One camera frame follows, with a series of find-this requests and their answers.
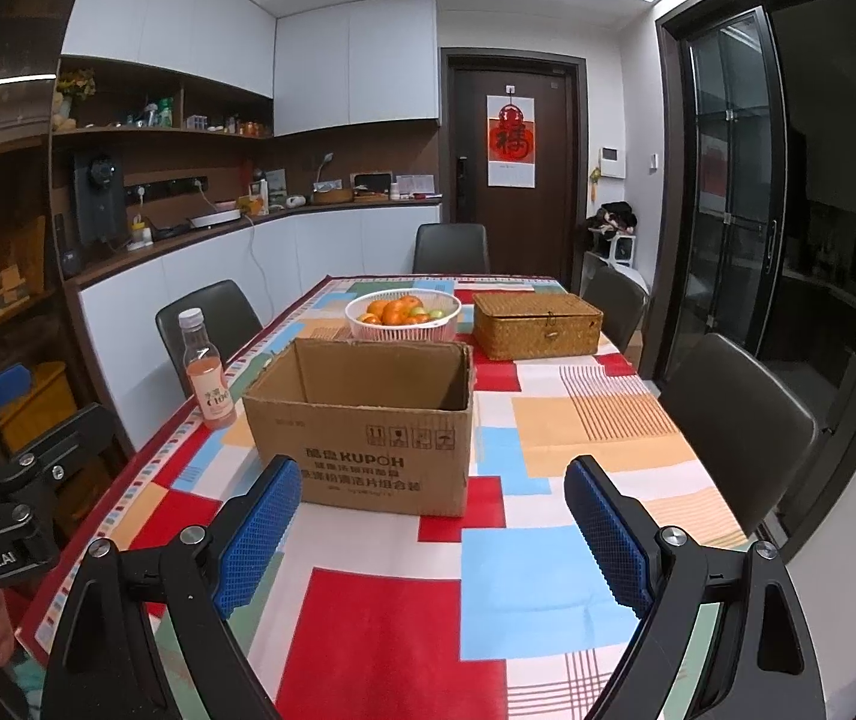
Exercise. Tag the white counter base cabinets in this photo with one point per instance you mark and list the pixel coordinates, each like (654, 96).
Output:
(338, 240)

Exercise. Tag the black wall power strip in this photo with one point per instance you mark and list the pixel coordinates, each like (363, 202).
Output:
(165, 186)

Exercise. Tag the white plastic fruit basket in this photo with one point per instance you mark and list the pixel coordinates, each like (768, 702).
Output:
(405, 334)

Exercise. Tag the dark leather dining chair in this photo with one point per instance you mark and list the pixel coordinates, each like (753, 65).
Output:
(615, 307)
(450, 247)
(210, 315)
(735, 420)

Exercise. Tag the black tablet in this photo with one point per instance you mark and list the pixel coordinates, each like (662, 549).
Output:
(371, 182)

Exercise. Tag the white round flat appliance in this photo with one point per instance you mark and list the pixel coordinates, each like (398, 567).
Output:
(215, 219)

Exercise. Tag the white desk lamp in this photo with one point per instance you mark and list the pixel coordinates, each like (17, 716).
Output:
(329, 159)

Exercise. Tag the white shoe rack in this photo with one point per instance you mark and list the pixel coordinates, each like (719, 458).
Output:
(611, 259)

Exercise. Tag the white upper wall cabinets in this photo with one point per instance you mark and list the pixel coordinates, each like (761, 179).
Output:
(353, 67)

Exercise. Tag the white wall intercom panel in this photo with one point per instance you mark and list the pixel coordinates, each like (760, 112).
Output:
(611, 163)

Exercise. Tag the clear bottle with pink drink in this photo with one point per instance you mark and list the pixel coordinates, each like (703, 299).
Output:
(210, 382)

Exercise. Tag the pile of oranges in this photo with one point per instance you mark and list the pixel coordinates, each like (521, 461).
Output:
(394, 311)

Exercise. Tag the white paper cards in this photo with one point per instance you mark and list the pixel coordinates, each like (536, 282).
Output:
(416, 186)

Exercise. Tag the yellow flower bunch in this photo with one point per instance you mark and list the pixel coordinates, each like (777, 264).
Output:
(77, 84)

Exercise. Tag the black countertop appliance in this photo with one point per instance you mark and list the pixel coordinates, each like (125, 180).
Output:
(98, 199)

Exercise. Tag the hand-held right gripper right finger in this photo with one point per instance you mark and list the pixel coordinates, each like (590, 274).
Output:
(608, 540)

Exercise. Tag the yellow storage bin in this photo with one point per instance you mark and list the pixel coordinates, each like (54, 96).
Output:
(38, 405)

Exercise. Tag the woven wicker lidded box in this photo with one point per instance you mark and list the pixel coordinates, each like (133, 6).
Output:
(540, 326)

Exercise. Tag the yellow hanging ornament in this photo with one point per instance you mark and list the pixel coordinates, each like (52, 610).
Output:
(594, 184)

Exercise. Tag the brown cardboard box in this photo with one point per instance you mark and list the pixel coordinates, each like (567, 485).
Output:
(368, 457)

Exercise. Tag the standing photo card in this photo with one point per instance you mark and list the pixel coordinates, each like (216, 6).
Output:
(275, 187)

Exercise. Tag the black framed glass sliding door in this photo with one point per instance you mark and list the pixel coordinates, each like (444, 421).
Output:
(727, 202)

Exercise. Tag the black bottle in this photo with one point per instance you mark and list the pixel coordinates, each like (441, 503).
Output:
(70, 251)

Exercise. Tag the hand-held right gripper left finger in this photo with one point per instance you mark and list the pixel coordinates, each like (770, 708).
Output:
(259, 532)

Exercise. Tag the dark bags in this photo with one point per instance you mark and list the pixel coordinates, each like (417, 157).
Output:
(611, 219)

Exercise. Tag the woven tray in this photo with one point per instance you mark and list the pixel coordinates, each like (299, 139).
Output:
(334, 196)

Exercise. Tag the red and white wall calendar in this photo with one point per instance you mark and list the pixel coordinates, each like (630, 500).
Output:
(511, 142)

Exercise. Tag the dark brown door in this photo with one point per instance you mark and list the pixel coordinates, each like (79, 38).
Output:
(555, 225)

